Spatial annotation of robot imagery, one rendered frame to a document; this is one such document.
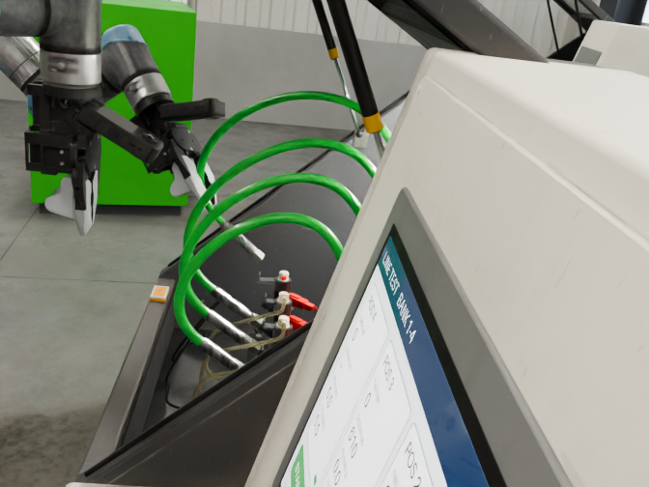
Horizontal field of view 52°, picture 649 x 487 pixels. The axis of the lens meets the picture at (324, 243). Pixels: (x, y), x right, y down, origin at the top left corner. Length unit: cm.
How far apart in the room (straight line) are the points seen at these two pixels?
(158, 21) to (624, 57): 257
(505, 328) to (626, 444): 11
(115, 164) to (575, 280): 419
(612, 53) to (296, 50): 438
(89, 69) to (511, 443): 75
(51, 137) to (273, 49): 661
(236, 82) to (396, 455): 719
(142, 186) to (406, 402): 410
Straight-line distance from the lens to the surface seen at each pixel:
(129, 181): 445
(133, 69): 127
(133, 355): 123
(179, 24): 427
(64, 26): 92
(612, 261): 28
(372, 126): 73
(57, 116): 97
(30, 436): 264
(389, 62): 773
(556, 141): 37
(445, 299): 41
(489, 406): 33
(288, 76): 756
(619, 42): 380
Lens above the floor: 160
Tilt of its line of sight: 22 degrees down
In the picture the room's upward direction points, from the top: 7 degrees clockwise
